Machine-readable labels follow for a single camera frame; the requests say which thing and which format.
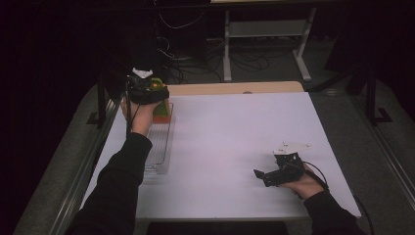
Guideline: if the person's right hand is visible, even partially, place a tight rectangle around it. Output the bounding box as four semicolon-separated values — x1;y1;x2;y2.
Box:
280;163;325;201

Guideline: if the clear plastic rack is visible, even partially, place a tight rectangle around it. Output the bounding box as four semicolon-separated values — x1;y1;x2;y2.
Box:
142;102;176;175

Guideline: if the aluminium frame rail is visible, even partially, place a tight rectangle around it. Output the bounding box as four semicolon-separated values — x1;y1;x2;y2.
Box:
48;97;123;235
351;97;415;210

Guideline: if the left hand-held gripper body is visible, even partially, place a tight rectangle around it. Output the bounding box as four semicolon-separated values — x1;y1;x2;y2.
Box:
125;67;155;95

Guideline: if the green and orange toy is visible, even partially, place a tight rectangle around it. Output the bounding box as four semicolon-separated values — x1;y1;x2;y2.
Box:
152;113;173;124

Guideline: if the black metal stand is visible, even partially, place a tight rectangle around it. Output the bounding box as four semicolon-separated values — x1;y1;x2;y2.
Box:
86;70;111;126
365;65;394;125

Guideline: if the white metal desk frame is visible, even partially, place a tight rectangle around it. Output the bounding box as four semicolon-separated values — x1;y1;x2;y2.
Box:
222;8;317;82

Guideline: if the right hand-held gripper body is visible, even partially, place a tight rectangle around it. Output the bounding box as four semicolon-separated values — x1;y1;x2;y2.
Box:
272;141;312;186

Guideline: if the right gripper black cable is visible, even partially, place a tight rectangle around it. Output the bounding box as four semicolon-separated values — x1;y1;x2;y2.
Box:
300;161;376;235

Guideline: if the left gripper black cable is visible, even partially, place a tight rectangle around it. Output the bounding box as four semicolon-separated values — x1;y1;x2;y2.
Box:
124;82;142;135

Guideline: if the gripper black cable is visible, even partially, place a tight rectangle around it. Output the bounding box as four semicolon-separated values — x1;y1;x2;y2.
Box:
124;82;142;135
300;161;376;235

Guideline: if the bundle of floor cables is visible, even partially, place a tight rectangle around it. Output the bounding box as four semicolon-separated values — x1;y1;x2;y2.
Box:
156;11;272;84

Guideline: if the person's left hand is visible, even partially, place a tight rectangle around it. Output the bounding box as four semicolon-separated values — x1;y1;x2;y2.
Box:
120;97;163;137

